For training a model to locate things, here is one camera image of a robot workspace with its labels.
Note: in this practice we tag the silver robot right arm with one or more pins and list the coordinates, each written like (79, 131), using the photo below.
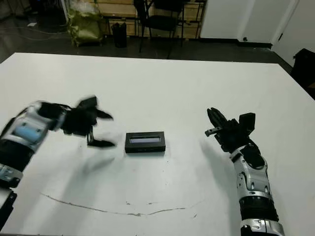
(252, 177)

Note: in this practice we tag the dark equipment cabinet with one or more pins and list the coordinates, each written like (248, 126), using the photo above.
(50, 12)

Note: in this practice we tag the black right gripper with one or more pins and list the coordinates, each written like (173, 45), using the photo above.
(232, 138)

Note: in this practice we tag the white door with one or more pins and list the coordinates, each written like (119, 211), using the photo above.
(299, 27)

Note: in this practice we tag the black folding chair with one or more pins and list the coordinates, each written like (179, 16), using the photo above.
(160, 21)

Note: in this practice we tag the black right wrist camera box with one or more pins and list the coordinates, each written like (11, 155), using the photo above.
(246, 123)

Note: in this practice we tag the black waste bin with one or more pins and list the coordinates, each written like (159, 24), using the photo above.
(119, 35)

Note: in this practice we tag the clear plastic bag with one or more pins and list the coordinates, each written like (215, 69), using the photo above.
(82, 4)

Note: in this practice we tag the black bulky chair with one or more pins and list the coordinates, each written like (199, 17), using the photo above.
(304, 66)

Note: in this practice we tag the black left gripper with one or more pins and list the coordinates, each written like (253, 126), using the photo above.
(78, 121)

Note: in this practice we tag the white paper sheet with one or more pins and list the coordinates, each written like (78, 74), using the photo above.
(32, 24)

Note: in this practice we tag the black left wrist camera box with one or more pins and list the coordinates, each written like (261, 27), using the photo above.
(87, 102)

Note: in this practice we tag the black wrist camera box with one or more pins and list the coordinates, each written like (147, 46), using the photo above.
(246, 123)
(87, 102)

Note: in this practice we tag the green bag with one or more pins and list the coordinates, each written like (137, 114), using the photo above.
(85, 27)

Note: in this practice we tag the black box lid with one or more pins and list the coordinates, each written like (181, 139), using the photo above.
(145, 147)

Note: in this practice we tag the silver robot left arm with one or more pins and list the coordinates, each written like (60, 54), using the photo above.
(22, 137)

